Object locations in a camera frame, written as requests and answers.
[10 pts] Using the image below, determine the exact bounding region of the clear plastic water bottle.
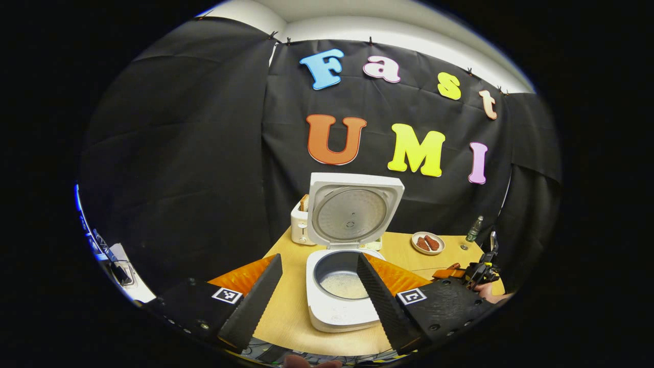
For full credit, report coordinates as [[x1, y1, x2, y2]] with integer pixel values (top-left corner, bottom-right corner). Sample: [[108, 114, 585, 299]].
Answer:
[[461, 215, 485, 250]]

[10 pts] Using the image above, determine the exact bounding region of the white toaster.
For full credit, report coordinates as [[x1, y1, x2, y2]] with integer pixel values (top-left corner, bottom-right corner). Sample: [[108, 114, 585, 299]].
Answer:
[[290, 199, 318, 246]]

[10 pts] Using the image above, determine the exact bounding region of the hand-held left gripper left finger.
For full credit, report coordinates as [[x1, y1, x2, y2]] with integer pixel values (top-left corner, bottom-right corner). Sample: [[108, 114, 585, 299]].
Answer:
[[143, 255, 285, 353]]

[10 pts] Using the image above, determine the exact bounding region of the white rice cooker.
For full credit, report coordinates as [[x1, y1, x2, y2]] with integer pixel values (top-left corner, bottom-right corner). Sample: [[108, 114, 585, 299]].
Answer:
[[305, 172, 406, 333]]

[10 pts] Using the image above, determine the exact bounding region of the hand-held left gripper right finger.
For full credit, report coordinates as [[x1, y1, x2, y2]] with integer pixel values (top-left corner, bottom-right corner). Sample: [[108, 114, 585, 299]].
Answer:
[[356, 253, 496, 357]]

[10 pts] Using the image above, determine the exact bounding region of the white round plate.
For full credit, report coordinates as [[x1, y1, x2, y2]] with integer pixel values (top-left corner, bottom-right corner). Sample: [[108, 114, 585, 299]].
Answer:
[[411, 231, 447, 256]]

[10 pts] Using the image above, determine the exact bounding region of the black backdrop cloth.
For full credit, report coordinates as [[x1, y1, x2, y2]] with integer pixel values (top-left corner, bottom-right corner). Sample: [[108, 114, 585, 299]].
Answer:
[[79, 15, 563, 300]]

